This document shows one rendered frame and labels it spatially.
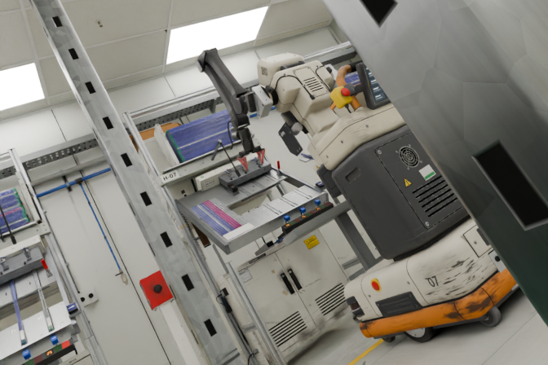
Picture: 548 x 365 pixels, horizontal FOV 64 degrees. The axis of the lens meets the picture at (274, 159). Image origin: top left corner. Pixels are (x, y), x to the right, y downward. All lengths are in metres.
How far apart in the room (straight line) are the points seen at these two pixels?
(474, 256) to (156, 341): 3.15
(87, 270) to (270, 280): 2.04
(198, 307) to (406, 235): 1.15
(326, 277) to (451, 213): 1.33
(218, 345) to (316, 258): 2.36
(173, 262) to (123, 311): 3.72
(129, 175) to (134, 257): 3.78
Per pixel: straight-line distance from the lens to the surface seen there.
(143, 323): 4.19
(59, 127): 4.77
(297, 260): 2.76
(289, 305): 2.69
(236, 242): 2.35
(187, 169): 2.95
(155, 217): 0.49
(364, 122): 1.59
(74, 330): 2.25
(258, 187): 2.81
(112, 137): 0.52
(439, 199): 1.63
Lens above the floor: 0.44
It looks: 13 degrees up
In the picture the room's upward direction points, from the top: 31 degrees counter-clockwise
